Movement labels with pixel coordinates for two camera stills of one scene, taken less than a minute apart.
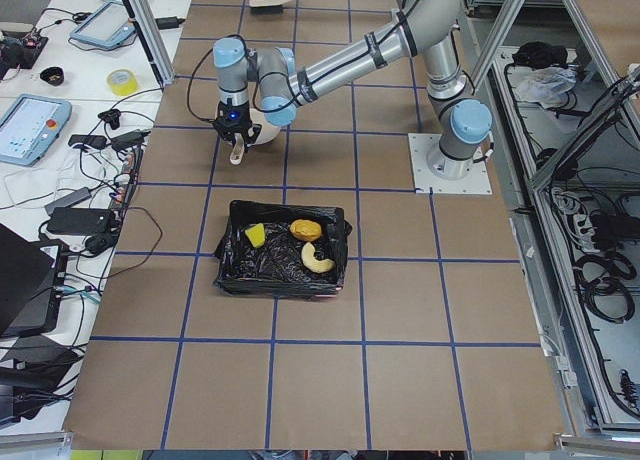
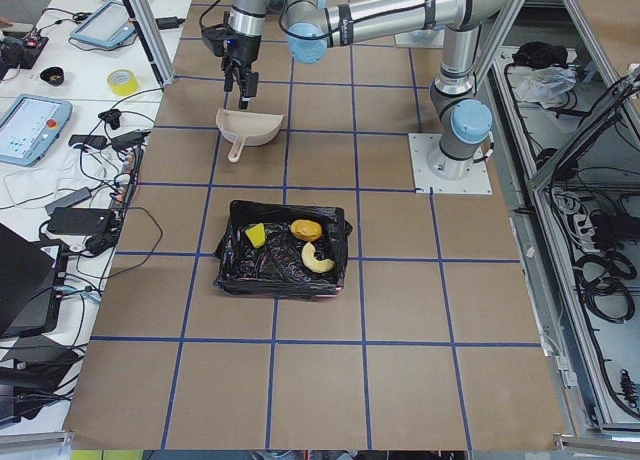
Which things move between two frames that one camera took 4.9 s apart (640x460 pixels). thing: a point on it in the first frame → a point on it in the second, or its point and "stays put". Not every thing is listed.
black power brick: [83, 221] stays put
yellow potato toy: [305, 230] stays put
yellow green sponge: [256, 235] stays put
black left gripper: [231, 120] → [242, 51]
